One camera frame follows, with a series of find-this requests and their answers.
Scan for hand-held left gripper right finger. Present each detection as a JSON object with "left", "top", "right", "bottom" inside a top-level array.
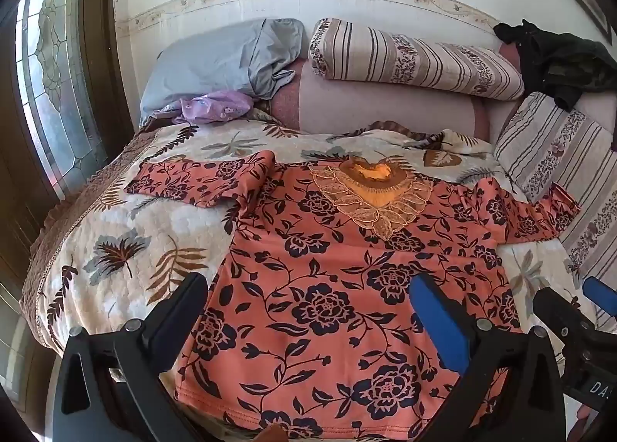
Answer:
[{"left": 409, "top": 273, "right": 568, "bottom": 442}]

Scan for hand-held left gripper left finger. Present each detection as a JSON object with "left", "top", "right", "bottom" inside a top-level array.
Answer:
[{"left": 52, "top": 272, "right": 209, "bottom": 442}]

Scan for grey blue pillow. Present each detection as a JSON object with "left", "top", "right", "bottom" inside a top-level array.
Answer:
[{"left": 140, "top": 18, "right": 306, "bottom": 127}]

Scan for stained glass window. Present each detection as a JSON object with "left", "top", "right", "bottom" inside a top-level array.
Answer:
[{"left": 14, "top": 0, "right": 110, "bottom": 202}]

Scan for black garment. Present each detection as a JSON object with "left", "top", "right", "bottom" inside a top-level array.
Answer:
[{"left": 492, "top": 20, "right": 617, "bottom": 110}]

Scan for pink bed sheet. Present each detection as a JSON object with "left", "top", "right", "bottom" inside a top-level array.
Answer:
[{"left": 267, "top": 44, "right": 617, "bottom": 146}]

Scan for striped floral cushion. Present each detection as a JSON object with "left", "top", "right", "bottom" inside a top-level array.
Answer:
[{"left": 494, "top": 91, "right": 617, "bottom": 333}]

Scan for brown wooden window frame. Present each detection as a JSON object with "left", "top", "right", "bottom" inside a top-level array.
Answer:
[{"left": 79, "top": 0, "right": 136, "bottom": 170}]

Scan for orange floral shirt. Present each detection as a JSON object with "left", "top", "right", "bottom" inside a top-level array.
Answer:
[{"left": 124, "top": 150, "right": 582, "bottom": 442}]

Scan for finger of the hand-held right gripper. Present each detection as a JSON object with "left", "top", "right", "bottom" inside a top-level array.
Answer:
[
  {"left": 532, "top": 287, "right": 596, "bottom": 353},
  {"left": 582, "top": 276, "right": 617, "bottom": 316}
]

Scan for striped rolled quilt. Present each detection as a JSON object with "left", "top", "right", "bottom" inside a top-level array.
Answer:
[{"left": 308, "top": 18, "right": 526, "bottom": 102}]

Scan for purple floral cloth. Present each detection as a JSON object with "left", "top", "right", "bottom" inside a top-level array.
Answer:
[{"left": 172, "top": 90, "right": 255, "bottom": 125}]

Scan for leaf print blanket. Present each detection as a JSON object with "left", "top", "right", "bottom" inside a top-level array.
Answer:
[{"left": 19, "top": 119, "right": 596, "bottom": 442}]

